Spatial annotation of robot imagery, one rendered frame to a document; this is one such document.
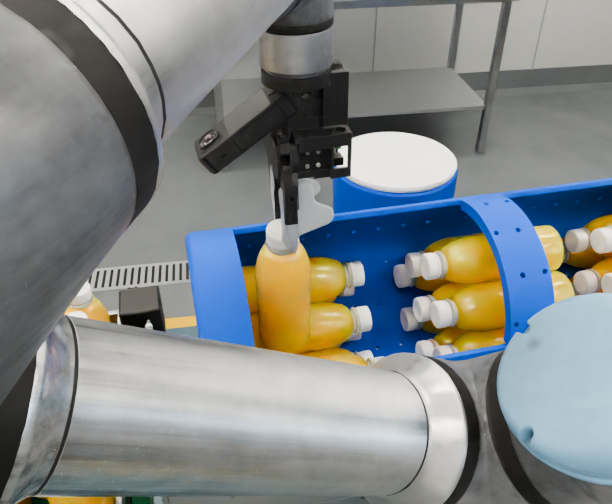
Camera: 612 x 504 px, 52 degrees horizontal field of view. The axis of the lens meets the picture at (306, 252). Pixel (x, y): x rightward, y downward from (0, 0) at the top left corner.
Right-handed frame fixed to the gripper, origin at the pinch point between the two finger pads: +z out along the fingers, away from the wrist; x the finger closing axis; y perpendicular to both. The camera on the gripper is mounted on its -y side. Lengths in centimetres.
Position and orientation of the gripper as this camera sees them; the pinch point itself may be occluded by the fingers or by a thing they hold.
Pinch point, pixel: (282, 233)
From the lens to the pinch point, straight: 74.2
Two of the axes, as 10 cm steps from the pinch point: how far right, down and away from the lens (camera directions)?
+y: 9.7, -1.5, 1.8
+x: -2.3, -5.8, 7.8
